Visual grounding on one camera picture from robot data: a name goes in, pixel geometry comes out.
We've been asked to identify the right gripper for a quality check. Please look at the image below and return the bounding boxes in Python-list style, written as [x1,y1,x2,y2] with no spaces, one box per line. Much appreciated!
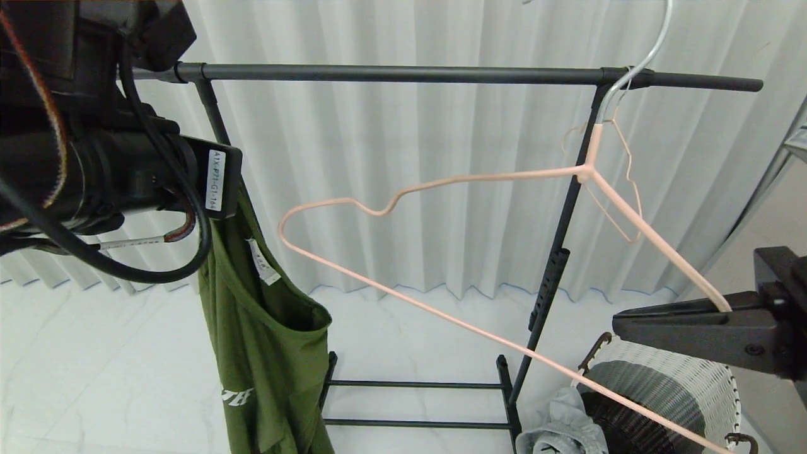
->
[613,246,807,410]

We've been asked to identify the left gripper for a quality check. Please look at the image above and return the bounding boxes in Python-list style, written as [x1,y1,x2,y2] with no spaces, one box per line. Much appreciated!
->
[88,134,243,221]

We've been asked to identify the green long-sleeved shirt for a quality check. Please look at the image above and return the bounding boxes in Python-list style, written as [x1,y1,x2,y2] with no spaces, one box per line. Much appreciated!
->
[199,183,335,454]

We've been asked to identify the pink clothes hanger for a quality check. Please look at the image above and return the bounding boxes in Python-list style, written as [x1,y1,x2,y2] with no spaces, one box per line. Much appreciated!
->
[561,117,644,245]
[277,0,735,454]

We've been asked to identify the white laundry basket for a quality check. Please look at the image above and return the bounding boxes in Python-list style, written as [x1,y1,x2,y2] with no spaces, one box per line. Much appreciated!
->
[571,332,757,454]

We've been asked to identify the black clothes rack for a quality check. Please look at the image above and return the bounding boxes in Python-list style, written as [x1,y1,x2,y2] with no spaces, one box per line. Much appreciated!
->
[120,61,763,454]

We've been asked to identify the pale grey shorts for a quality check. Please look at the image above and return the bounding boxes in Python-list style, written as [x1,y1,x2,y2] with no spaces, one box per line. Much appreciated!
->
[516,387,609,454]

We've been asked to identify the white curtain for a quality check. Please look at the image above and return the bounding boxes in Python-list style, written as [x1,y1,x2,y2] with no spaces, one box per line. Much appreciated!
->
[0,0,807,303]

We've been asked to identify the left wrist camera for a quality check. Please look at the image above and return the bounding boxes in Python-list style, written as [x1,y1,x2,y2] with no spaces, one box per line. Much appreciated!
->
[76,0,197,76]

